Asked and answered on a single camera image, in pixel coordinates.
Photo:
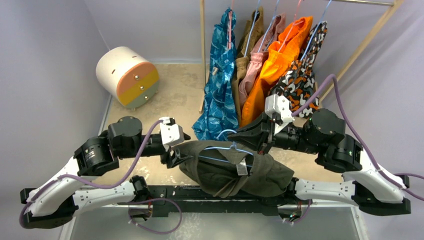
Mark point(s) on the camouflage orange black shorts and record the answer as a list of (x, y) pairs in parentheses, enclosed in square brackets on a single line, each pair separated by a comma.
[(298, 83)]

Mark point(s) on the light blue hanger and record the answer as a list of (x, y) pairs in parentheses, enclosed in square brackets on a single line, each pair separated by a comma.
[(233, 146)]

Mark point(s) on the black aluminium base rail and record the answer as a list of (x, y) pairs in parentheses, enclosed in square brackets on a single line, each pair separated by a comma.
[(215, 198)]

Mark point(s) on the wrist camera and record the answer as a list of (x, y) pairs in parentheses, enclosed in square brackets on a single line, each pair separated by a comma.
[(171, 133), (277, 108)]

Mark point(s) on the wooden clothes rack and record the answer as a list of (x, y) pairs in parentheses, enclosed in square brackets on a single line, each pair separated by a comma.
[(392, 8)]

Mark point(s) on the round pastel drawer box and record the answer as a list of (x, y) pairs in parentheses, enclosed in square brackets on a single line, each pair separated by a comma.
[(127, 76)]

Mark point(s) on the blue hanger of brown shorts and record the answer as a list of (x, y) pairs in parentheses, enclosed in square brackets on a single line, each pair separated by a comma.
[(251, 28)]

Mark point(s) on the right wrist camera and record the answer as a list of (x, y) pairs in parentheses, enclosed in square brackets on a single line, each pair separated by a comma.
[(277, 108)]

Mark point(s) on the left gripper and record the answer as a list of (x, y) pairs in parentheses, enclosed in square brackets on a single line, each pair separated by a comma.
[(174, 159)]

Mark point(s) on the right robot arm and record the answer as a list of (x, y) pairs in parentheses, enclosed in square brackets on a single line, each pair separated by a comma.
[(368, 186)]

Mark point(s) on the blue patterned shorts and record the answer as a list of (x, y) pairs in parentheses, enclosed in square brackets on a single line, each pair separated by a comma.
[(219, 111)]

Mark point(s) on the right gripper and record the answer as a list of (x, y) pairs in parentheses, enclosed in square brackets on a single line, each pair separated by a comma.
[(265, 136)]

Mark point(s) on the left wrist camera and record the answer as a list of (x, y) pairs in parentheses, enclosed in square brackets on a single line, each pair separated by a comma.
[(171, 133)]

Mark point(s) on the pink hanger of orange shorts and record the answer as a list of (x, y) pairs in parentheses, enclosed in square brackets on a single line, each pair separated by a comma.
[(291, 27)]

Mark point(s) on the blue hanger of camouflage shorts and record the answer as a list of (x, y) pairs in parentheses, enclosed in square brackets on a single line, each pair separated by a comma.
[(315, 30)]

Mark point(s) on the olive green shorts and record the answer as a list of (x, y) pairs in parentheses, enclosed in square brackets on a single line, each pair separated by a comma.
[(223, 173)]

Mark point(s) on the brown shorts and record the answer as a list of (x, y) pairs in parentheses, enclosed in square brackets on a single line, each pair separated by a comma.
[(253, 30)]

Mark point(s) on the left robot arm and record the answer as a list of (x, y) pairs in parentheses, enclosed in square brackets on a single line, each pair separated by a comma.
[(99, 173)]

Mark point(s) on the pink shorts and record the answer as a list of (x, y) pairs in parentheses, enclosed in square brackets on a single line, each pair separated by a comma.
[(257, 60)]

